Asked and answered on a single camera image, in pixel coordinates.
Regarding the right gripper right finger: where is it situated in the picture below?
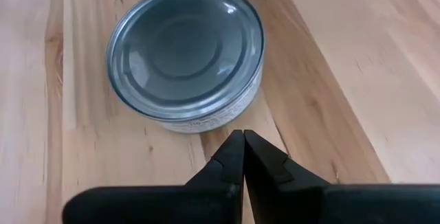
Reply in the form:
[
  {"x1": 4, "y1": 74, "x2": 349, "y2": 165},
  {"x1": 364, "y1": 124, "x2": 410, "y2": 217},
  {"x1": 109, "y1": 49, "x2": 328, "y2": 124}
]
[{"x1": 243, "y1": 130, "x2": 440, "y2": 224}]

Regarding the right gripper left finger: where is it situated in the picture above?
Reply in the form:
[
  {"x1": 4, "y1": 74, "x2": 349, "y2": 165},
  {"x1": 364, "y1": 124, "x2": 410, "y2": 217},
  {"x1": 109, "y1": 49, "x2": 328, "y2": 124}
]
[{"x1": 63, "y1": 130, "x2": 245, "y2": 224}]

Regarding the blue-lid can bottom right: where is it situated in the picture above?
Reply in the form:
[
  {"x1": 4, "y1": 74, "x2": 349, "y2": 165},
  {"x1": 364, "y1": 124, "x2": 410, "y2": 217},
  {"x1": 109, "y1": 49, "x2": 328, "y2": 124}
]
[{"x1": 105, "y1": 0, "x2": 265, "y2": 135}]

